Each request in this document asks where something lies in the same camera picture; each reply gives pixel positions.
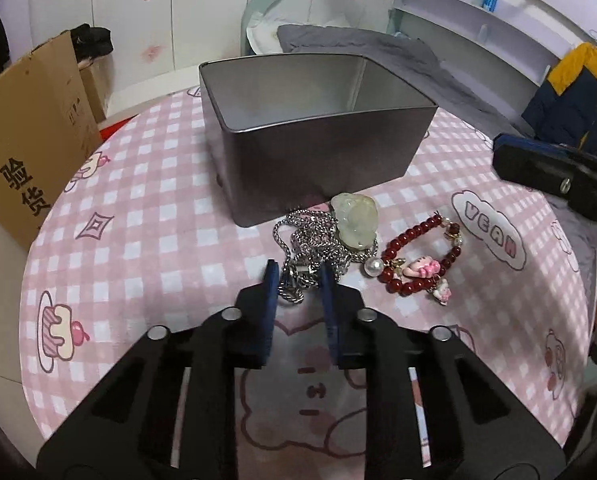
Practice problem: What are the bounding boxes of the grey metal tin box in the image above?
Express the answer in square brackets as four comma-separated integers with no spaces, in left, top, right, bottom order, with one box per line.
[198,52,439,229]

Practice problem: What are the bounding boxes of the pale jade pendant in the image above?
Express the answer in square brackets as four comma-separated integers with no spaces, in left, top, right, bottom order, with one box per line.
[330,192,379,251]

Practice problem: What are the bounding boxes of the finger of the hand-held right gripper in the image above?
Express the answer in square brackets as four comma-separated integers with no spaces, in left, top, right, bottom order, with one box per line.
[492,133,597,232]

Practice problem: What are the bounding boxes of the white pillow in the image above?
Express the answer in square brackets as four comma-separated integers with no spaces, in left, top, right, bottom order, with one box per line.
[245,16,282,56]

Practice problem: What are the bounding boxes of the white wardrobe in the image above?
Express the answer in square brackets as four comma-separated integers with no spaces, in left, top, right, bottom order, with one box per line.
[27,0,260,111]

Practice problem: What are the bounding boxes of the black cloth bundle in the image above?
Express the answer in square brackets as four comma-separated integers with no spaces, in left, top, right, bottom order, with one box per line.
[70,23,114,59]

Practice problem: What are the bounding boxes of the yellow and navy jacket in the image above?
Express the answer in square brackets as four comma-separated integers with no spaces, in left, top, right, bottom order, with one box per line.
[520,42,597,164]

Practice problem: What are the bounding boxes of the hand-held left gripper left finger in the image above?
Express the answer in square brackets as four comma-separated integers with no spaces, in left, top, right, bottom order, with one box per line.
[36,259,280,480]

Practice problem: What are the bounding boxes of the silver chain necklace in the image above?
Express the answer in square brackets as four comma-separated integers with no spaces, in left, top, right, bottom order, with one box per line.
[272,205,380,307]

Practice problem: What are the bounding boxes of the lilac wall shelves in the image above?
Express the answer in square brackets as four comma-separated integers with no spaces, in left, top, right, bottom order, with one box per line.
[387,0,597,87]

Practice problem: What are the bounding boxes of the large cardboard box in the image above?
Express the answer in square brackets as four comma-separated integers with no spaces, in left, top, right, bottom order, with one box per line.
[0,30,104,254]

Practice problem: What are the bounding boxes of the pink checked cartoon tablecloth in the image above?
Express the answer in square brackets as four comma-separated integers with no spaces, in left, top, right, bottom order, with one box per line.
[18,87,597,480]

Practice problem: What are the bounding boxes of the red bead charm bracelet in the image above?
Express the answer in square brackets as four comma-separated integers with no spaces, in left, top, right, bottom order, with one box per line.
[363,212,467,309]

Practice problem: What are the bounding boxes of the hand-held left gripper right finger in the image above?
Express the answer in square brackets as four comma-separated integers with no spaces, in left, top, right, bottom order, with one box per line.
[319,262,567,480]

